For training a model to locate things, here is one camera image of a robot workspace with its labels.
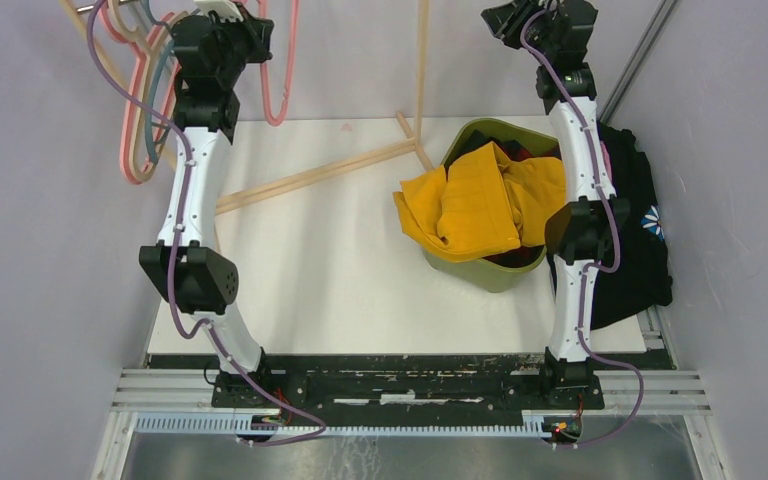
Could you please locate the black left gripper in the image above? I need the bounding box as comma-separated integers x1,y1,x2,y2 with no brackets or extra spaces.
206,1,272,88

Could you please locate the pink garment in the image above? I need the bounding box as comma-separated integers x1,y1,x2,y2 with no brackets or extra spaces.
599,140,613,182

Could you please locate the yellow skirt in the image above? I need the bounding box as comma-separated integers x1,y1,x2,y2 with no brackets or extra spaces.
393,142,566,263

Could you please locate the white cable duct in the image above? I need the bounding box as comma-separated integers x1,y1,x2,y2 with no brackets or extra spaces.
134,412,551,440

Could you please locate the olive green plastic basket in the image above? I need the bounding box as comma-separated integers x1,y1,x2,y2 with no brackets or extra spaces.
422,118,559,293

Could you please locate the wooden clothes rack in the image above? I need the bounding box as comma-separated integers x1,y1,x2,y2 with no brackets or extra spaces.
63,1,423,218

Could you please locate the black garment with flower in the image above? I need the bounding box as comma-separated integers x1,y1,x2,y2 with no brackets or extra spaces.
591,122,673,330

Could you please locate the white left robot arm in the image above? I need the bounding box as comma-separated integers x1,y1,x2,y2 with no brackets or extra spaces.
138,13,275,407

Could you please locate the red plaid skirt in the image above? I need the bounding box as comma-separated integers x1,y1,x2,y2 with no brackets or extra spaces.
486,137,566,268

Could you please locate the grey blue plastic hanger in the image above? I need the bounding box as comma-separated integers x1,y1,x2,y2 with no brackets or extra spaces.
140,0,173,167

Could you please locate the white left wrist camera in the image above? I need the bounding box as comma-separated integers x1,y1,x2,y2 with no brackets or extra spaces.
194,0,244,22

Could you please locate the beige wooden hanger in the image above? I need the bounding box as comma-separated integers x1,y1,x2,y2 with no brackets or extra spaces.
99,1,185,185

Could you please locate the pink plastic hanger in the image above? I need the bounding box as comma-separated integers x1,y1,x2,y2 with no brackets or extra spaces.
251,0,302,128
87,1,186,185

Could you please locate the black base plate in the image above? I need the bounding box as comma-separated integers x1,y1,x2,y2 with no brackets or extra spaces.
145,352,605,429

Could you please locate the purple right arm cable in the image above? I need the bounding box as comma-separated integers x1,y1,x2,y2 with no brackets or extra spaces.
519,6,645,449

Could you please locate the metal rack rod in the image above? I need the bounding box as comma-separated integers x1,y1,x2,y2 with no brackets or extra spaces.
74,0,134,15

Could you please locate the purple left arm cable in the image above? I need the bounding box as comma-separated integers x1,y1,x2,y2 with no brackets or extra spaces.
85,0,327,448

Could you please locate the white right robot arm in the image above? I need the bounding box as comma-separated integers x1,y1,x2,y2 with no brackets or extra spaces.
481,1,629,408

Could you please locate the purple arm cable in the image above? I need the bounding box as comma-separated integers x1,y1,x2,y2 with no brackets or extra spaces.
519,6,645,449
85,0,327,448

